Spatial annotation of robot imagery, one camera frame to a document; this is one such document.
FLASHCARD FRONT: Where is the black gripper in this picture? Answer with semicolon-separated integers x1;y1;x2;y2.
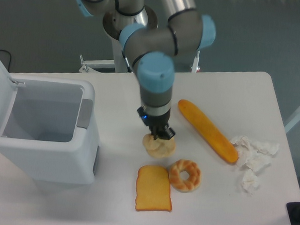
137;107;176;140

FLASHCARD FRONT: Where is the round pale bread bun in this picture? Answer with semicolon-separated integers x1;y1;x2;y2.
142;134;176;158

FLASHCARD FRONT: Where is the orange toast slice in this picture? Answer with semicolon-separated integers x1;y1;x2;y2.
135;165;172;212

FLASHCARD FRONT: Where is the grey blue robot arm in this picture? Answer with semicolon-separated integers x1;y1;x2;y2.
76;0;216;140

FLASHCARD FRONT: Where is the long orange baguette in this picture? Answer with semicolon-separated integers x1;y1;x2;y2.
178;100;239;164

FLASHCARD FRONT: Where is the crumpled white tissue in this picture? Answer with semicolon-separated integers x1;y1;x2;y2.
230;135;280;195

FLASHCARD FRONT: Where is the white open trash bin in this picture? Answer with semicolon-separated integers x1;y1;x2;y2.
0;60;100;184

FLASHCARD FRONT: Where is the black device at table edge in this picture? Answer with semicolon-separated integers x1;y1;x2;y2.
286;202;300;225

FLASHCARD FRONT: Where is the braided ring bread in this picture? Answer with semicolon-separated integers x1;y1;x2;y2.
169;159;202;193

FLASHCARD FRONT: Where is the white clamp post with red base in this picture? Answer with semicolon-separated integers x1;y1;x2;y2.
190;50;200;73

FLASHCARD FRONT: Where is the black cable on floor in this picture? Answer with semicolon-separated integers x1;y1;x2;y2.
0;49;13;71

